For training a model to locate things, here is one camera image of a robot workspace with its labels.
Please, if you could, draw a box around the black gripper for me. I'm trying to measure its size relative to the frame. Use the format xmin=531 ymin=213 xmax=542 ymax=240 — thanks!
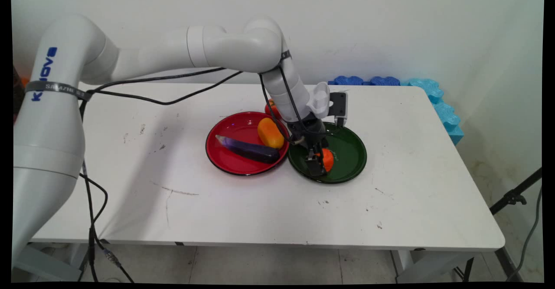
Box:
xmin=286 ymin=113 xmax=331 ymax=177

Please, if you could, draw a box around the orange toy tangerine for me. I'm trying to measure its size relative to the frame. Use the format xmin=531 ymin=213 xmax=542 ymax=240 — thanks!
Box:
xmin=320 ymin=148 xmax=335 ymax=173

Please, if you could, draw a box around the dark green round plate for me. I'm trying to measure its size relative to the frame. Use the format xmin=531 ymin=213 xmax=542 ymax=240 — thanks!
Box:
xmin=288 ymin=121 xmax=368 ymax=184

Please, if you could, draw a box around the orange yellow toy mango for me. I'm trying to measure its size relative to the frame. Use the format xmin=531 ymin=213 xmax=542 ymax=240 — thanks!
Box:
xmin=258 ymin=117 xmax=285 ymax=149

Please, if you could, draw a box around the red toy tomato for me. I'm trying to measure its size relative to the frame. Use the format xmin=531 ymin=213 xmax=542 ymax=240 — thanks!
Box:
xmin=265 ymin=99 xmax=281 ymax=121

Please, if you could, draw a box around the purple toy eggplant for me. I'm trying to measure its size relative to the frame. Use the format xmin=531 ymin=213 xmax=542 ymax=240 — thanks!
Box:
xmin=215 ymin=135 xmax=281 ymax=164

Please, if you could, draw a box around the dark blue foam piece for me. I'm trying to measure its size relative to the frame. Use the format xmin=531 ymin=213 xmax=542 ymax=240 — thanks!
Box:
xmin=368 ymin=76 xmax=401 ymax=86
xmin=328 ymin=76 xmax=364 ymax=86

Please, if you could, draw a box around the red round plate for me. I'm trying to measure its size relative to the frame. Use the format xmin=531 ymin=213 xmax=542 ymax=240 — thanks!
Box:
xmin=206 ymin=111 xmax=291 ymax=176

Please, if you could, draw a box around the light blue foam mat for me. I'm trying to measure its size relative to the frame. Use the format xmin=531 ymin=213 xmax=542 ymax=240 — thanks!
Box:
xmin=401 ymin=78 xmax=464 ymax=146

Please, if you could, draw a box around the black tripod stand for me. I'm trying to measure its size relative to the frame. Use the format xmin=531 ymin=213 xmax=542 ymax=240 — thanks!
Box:
xmin=490 ymin=168 xmax=543 ymax=281

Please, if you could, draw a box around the white table leg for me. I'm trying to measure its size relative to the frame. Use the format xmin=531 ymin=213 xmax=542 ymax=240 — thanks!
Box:
xmin=15 ymin=242 xmax=95 ymax=282

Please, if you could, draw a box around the dark object behind table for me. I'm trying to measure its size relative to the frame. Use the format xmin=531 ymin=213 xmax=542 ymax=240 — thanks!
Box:
xmin=12 ymin=65 xmax=25 ymax=116

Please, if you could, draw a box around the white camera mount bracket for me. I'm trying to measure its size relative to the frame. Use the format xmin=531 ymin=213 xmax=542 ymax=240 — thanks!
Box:
xmin=307 ymin=82 xmax=333 ymax=119

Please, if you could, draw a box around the white table leg frame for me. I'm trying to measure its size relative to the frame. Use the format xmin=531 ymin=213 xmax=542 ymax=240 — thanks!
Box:
xmin=389 ymin=249 xmax=475 ymax=283

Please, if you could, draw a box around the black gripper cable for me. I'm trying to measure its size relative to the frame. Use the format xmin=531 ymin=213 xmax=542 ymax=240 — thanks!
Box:
xmin=89 ymin=70 xmax=300 ymax=145

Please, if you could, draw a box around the black camera cable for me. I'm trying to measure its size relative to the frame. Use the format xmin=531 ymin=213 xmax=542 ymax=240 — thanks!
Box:
xmin=87 ymin=62 xmax=313 ymax=130

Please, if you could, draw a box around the grey hanging cable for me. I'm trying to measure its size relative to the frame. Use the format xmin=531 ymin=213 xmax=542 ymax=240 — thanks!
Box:
xmin=506 ymin=187 xmax=543 ymax=281

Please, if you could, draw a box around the black cable with connector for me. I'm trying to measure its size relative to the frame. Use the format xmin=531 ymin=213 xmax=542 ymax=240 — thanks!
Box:
xmin=78 ymin=101 xmax=136 ymax=283

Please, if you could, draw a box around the grey velcro strap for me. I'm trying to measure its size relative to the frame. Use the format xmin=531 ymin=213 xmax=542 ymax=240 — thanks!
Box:
xmin=25 ymin=81 xmax=93 ymax=103

